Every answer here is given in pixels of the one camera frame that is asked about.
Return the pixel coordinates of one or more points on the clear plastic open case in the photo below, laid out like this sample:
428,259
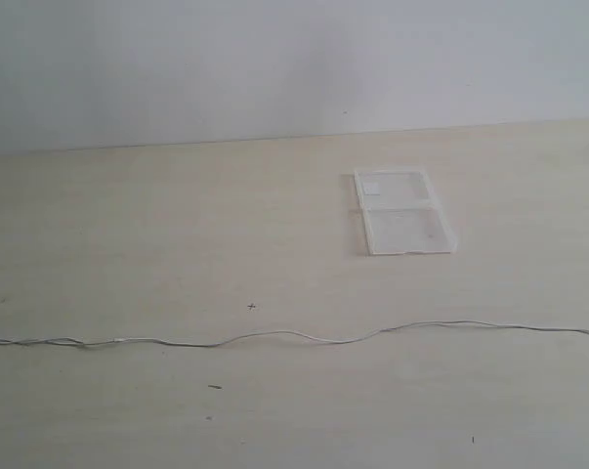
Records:
401,213

